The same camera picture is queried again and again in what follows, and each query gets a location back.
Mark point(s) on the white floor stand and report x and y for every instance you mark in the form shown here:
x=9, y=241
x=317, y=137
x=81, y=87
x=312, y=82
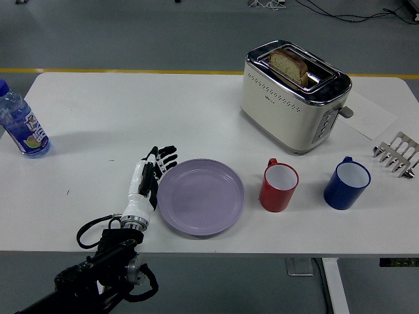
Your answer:
x=266, y=3

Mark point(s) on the grey bracket under table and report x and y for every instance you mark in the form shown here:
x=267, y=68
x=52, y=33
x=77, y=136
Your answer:
x=298, y=266

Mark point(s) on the white paper card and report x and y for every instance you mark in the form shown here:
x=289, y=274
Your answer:
x=373, y=121

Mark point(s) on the clear water bottle blue cap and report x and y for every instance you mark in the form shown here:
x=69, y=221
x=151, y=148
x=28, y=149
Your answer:
x=26, y=127

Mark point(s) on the table control panel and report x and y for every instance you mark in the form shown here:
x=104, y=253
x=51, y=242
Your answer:
x=399, y=262

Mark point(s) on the metal toast rack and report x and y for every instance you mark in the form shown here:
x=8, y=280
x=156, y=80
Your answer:
x=397, y=153

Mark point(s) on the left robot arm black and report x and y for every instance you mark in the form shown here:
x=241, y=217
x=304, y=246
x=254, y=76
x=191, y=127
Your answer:
x=111, y=252

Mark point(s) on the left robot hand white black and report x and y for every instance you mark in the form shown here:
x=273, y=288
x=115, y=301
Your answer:
x=137, y=204

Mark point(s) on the purple plate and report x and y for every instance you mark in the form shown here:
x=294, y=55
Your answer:
x=201, y=198

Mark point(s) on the bread slice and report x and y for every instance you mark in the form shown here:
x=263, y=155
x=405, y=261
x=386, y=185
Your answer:
x=289, y=65

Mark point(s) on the red mug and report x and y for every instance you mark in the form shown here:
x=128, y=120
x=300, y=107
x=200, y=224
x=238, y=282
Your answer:
x=273, y=198

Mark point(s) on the cream chrome toaster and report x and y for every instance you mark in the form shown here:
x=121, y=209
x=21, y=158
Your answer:
x=281, y=117

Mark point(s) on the white table leg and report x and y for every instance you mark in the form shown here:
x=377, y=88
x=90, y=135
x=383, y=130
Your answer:
x=337, y=288

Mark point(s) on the blue mug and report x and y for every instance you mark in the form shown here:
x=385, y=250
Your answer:
x=340, y=196

